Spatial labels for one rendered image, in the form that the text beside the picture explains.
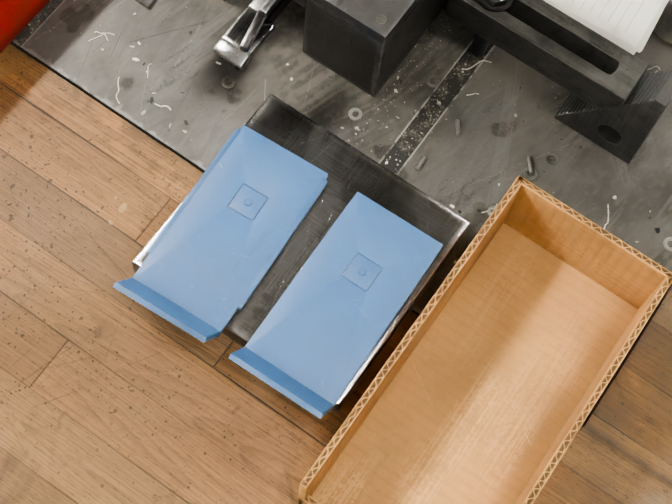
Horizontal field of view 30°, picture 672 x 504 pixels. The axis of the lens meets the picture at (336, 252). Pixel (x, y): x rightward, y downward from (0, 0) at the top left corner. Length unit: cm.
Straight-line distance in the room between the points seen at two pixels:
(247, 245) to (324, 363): 10
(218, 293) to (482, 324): 18
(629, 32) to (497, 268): 20
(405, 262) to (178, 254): 15
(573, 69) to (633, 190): 11
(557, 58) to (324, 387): 27
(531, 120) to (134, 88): 29
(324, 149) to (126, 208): 14
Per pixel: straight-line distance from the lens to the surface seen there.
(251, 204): 86
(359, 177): 87
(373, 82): 91
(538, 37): 88
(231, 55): 84
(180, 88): 93
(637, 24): 94
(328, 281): 84
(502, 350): 86
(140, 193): 89
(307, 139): 88
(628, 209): 92
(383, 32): 85
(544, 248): 89
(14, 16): 94
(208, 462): 83
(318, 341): 83
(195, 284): 84
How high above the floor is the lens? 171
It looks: 68 degrees down
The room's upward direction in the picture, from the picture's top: 9 degrees clockwise
